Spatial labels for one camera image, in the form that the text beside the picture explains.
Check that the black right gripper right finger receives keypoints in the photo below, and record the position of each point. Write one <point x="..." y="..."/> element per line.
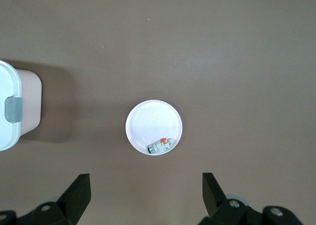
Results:
<point x="214" y="200"/>

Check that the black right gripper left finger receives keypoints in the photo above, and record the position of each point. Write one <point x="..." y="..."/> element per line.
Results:
<point x="74" y="197"/>

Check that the pinkish white round plate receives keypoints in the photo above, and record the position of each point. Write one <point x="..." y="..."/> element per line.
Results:
<point x="153" y="123"/>

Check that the white lidded storage box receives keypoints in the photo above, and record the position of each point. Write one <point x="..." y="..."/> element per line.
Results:
<point x="7" y="86"/>

